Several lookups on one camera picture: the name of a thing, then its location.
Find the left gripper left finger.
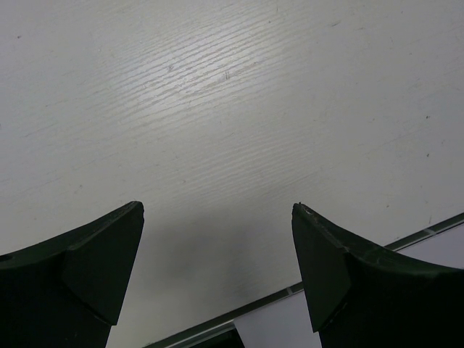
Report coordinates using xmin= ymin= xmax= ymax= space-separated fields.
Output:
xmin=1 ymin=201 xmax=144 ymax=347

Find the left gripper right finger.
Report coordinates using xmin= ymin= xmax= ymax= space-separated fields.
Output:
xmin=291 ymin=203 xmax=463 ymax=347

